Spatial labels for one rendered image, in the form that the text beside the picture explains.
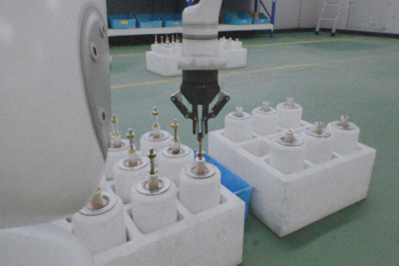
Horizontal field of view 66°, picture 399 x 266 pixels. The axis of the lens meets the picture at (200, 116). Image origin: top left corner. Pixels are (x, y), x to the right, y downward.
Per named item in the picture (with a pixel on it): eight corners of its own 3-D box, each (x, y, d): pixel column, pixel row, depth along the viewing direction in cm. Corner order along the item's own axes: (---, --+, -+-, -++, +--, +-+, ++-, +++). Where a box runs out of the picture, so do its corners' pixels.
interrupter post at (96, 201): (89, 209, 59) (86, 194, 58) (92, 201, 61) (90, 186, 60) (101, 208, 59) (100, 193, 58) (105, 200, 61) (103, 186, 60)
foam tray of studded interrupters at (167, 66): (201, 71, 300) (201, 53, 294) (166, 76, 279) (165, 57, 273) (180, 65, 330) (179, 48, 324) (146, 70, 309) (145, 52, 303)
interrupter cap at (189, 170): (182, 180, 68) (182, 177, 68) (184, 164, 75) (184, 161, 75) (217, 180, 68) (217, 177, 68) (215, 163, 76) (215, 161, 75)
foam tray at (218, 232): (242, 262, 78) (245, 202, 72) (82, 349, 58) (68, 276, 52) (170, 189, 109) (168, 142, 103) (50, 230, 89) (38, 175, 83)
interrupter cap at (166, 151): (156, 151, 82) (156, 148, 82) (180, 144, 86) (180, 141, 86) (171, 162, 76) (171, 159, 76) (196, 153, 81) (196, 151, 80)
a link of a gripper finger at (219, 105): (227, 94, 64) (207, 114, 66) (233, 99, 65) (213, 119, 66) (225, 91, 67) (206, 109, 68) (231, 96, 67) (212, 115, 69)
